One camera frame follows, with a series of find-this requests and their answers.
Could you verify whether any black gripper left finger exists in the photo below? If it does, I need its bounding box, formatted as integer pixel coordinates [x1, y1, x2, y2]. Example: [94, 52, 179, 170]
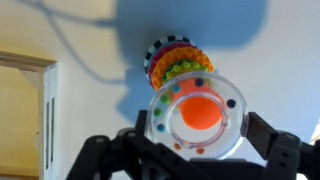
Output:
[64, 109, 201, 180]

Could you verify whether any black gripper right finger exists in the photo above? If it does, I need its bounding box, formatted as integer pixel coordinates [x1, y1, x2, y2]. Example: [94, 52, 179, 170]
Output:
[247, 111, 320, 180]

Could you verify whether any clear ring with coloured beads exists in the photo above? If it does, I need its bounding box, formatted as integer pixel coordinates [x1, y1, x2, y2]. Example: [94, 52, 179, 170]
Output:
[146, 71, 249, 160]

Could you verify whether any orange stacker post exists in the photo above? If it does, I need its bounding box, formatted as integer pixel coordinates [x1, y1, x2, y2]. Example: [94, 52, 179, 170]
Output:
[173, 78, 224, 131]

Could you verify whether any black white checkered stacking ring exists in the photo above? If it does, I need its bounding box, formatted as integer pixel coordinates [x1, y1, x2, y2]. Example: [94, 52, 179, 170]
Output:
[143, 34, 198, 76]

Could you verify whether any green stacking ring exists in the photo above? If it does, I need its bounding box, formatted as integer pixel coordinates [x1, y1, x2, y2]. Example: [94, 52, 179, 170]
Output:
[161, 59, 210, 84]

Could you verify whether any red stacking ring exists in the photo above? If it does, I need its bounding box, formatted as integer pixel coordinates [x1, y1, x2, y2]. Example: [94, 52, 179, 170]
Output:
[147, 42, 198, 81]

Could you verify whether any orange stacking ring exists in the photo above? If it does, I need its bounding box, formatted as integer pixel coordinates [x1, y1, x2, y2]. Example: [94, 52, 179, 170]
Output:
[149, 46, 215, 92]

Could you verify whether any wooden frame rail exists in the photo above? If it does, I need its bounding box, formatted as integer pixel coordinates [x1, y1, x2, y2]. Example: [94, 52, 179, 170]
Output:
[0, 50, 60, 180]

